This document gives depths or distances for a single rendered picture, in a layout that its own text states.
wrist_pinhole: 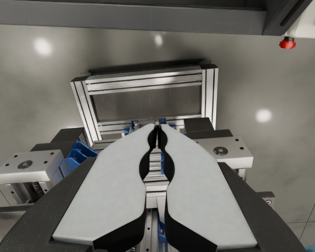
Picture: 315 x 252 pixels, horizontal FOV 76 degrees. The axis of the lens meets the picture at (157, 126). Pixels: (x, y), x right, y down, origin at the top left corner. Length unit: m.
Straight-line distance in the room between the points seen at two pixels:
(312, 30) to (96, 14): 0.37
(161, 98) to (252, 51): 0.66
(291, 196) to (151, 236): 1.92
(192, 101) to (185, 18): 0.89
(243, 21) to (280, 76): 1.22
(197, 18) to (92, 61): 1.12
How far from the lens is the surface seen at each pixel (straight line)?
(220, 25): 0.42
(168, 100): 1.25
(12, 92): 1.79
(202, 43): 1.40
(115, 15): 0.42
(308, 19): 0.45
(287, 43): 0.63
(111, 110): 1.31
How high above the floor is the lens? 1.36
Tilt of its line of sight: 60 degrees down
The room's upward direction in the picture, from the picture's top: 179 degrees counter-clockwise
